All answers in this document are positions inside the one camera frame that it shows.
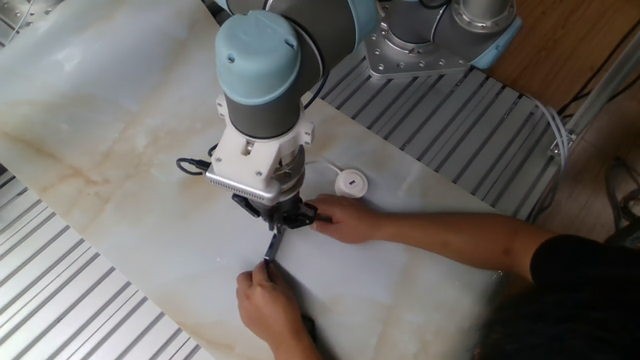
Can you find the silver plate with screws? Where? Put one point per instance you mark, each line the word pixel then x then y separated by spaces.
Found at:
pixel 45 7

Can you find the person's right hand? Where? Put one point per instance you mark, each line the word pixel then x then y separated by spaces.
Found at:
pixel 350 220

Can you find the person's left hand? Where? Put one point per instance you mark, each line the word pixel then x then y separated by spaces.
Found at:
pixel 270 300

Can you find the person's right forearm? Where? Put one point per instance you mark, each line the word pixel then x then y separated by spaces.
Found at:
pixel 460 245

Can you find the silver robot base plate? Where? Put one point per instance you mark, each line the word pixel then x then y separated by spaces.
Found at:
pixel 400 62

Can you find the aluminium frame post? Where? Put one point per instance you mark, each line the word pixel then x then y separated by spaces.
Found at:
pixel 600 92

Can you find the white round USB hub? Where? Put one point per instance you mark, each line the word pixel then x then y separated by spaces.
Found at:
pixel 351 184

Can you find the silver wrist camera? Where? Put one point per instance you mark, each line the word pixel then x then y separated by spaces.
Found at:
pixel 240 187

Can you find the person's left forearm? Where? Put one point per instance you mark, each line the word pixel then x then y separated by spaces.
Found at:
pixel 300 347

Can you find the black shirt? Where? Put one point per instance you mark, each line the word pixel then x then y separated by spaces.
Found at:
pixel 590 265

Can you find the silver grey UR5 robot arm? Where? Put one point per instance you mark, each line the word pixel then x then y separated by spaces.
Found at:
pixel 260 60

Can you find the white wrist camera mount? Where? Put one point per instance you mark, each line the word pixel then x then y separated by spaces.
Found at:
pixel 255 155

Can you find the black chair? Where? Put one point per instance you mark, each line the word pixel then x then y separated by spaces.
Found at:
pixel 625 210

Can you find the dark grey USB docking station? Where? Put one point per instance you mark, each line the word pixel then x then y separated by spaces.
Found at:
pixel 274 247

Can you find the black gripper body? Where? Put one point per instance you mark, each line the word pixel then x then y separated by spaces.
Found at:
pixel 280 207

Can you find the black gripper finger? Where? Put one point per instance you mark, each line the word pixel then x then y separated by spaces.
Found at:
pixel 250 207
pixel 302 216

